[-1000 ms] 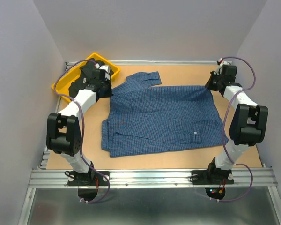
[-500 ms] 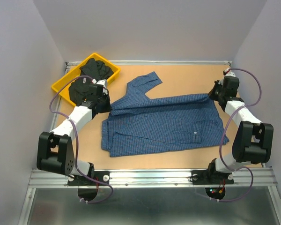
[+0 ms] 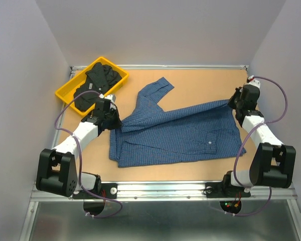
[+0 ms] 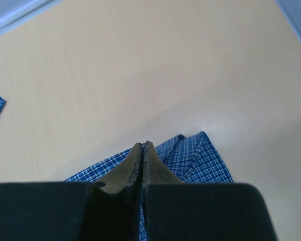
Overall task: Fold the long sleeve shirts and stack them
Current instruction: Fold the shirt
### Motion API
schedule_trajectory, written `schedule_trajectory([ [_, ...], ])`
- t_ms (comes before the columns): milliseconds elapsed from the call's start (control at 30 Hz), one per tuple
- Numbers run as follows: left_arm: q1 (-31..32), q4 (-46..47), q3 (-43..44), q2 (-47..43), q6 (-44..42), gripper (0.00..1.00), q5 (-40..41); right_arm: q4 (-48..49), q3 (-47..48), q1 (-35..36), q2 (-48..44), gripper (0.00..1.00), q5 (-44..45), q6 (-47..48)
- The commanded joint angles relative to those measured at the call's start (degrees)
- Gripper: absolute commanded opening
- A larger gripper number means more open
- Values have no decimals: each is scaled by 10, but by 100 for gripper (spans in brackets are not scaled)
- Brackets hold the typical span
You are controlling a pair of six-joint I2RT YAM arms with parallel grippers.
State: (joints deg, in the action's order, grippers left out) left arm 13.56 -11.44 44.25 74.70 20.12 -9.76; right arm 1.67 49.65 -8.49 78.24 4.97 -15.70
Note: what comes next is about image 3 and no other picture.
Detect blue plaid long sleeve shirt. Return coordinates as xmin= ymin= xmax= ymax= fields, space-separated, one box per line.
xmin=109 ymin=77 xmax=246 ymax=168

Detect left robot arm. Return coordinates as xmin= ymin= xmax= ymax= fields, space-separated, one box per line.
xmin=36 ymin=94 xmax=121 ymax=197

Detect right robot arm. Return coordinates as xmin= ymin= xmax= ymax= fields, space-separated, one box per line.
xmin=221 ymin=82 xmax=296 ymax=196

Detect black striped shirt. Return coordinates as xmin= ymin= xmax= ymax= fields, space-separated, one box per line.
xmin=73 ymin=62 xmax=122 ymax=112

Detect yellow plastic bin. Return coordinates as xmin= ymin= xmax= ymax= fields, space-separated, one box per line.
xmin=55 ymin=57 xmax=129 ymax=116

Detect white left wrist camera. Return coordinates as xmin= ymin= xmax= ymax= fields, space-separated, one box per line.
xmin=99 ymin=94 xmax=116 ymax=103

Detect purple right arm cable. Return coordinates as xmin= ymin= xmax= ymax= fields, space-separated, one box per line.
xmin=224 ymin=76 xmax=289 ymax=217

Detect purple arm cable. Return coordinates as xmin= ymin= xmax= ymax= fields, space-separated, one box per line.
xmin=224 ymin=76 xmax=289 ymax=217
xmin=54 ymin=90 xmax=123 ymax=218

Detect aluminium back rail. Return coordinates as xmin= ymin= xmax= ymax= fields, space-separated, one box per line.
xmin=70 ymin=64 xmax=249 ymax=71

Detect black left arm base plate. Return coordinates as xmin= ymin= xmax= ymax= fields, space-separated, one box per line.
xmin=72 ymin=182 xmax=119 ymax=201

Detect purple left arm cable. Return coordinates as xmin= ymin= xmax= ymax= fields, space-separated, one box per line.
xmin=54 ymin=90 xmax=123 ymax=218

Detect aluminium front rail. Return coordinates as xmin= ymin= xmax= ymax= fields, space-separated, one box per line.
xmin=30 ymin=181 xmax=297 ymax=202

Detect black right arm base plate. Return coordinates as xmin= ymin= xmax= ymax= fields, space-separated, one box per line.
xmin=204 ymin=182 xmax=251 ymax=198

